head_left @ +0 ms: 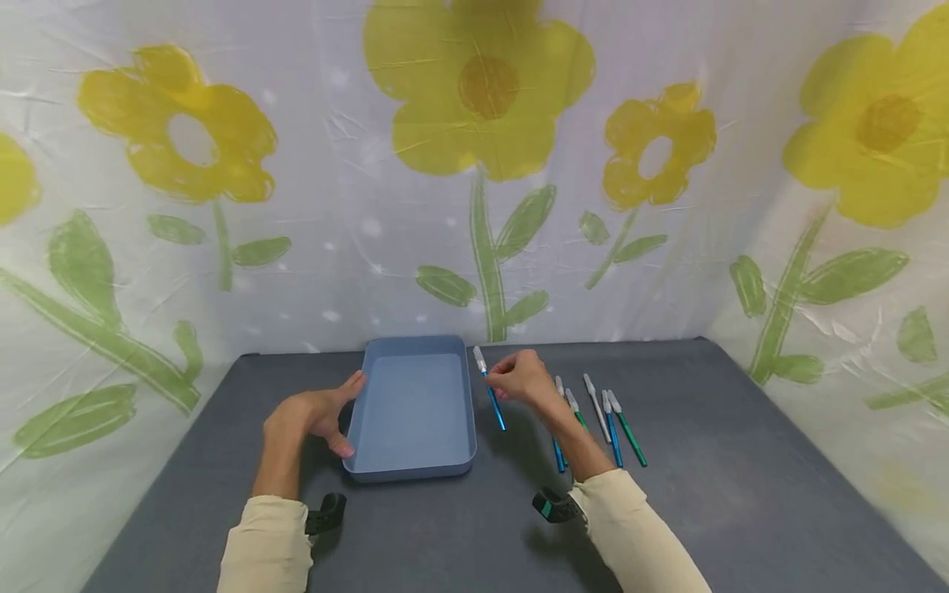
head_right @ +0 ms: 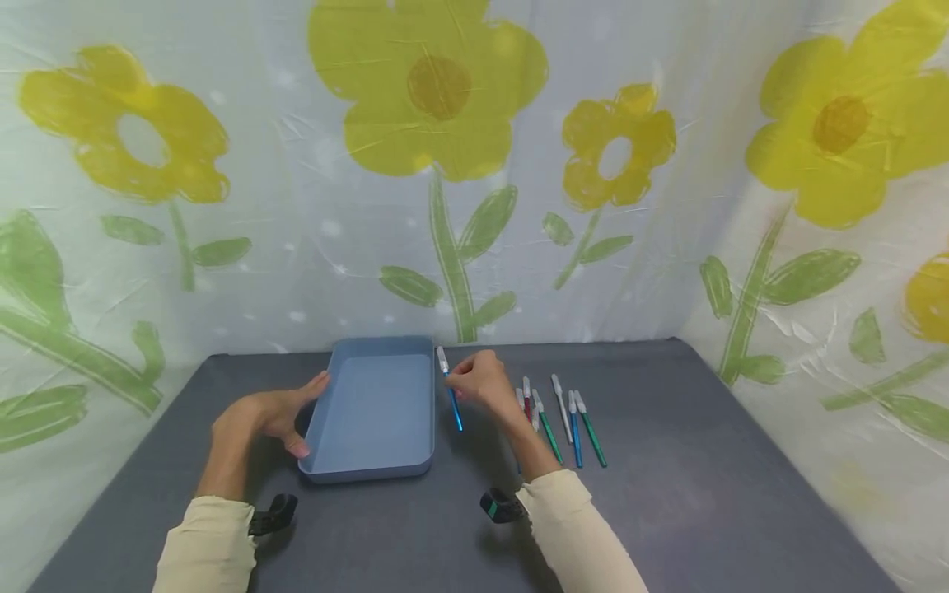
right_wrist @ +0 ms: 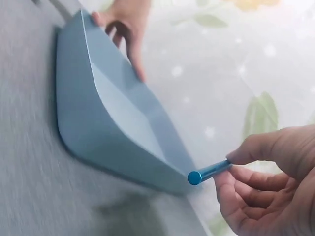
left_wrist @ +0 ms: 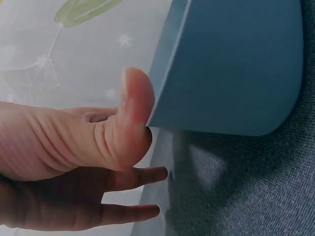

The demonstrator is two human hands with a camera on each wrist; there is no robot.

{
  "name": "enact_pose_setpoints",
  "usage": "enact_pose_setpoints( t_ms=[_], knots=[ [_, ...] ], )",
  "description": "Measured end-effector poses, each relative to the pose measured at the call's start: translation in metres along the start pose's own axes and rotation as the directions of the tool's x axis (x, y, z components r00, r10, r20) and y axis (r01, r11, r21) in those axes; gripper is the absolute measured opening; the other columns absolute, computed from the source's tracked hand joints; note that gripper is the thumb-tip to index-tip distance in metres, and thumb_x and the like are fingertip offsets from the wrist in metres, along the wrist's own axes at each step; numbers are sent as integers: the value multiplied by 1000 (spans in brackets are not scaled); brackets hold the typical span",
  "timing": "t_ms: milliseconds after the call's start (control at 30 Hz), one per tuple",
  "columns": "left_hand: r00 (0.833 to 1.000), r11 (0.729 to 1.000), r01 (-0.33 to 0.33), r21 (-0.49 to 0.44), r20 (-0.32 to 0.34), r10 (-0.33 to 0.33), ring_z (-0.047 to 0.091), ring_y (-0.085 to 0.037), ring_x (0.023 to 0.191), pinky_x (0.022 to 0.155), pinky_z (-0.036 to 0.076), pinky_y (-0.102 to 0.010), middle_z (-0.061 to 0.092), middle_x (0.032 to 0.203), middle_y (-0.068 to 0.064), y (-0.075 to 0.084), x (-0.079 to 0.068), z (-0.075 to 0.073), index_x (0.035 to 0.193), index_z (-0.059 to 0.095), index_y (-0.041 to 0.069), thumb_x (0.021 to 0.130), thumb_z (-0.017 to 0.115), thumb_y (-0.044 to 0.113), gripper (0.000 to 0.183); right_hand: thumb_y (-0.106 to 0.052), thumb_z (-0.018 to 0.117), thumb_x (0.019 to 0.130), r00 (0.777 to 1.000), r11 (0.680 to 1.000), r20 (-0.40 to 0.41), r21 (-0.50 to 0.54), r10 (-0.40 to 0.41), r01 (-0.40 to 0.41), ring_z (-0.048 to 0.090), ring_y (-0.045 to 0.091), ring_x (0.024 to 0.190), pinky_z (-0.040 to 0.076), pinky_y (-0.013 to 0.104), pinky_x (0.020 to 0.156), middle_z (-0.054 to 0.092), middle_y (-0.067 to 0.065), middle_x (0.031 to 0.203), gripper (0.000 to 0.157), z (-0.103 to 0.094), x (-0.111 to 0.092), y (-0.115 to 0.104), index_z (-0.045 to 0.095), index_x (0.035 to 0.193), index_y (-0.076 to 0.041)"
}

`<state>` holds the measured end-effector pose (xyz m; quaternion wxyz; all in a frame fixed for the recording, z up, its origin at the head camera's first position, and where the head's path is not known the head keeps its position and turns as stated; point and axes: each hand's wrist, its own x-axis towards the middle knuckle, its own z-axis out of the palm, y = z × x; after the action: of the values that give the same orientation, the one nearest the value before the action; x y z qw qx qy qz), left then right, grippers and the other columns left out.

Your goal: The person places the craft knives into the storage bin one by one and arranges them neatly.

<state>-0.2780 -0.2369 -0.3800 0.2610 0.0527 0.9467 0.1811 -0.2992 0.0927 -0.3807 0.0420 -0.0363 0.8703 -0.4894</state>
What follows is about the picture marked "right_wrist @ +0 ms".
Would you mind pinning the person's left hand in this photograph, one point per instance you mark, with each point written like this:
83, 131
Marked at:
130, 22

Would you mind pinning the person's right hand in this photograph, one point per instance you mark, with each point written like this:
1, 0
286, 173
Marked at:
283, 186

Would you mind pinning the person's left thumb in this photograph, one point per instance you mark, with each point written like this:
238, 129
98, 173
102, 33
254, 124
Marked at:
97, 17

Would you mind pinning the person's right thumb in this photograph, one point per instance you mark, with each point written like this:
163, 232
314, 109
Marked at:
265, 150

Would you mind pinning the person's right fingers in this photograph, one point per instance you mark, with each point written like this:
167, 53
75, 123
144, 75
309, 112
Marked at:
248, 216

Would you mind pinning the person's left fingers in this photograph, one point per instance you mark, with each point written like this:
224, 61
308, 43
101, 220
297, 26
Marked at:
136, 59

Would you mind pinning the blue metal cylinder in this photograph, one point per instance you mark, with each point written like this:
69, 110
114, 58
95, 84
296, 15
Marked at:
209, 170

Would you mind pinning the blue plastic tray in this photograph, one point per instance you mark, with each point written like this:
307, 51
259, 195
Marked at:
98, 118

